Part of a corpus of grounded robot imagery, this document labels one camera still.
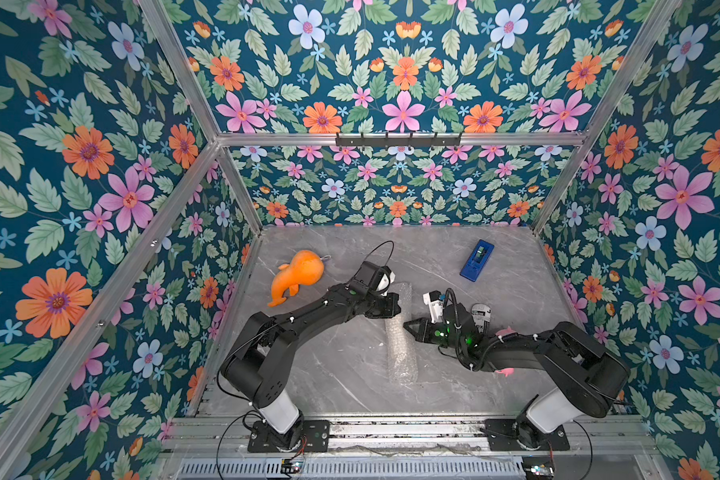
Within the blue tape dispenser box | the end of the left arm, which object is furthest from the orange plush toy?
the blue tape dispenser box

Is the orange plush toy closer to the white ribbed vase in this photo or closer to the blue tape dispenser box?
the white ribbed vase

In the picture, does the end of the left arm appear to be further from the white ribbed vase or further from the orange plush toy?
the orange plush toy

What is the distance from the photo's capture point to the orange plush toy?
1.00 metres

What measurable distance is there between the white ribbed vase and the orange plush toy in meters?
0.31

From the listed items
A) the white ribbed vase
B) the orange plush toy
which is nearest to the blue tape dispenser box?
the white ribbed vase

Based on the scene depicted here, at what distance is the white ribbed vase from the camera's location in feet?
2.63

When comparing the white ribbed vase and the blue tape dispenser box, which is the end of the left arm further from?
the blue tape dispenser box
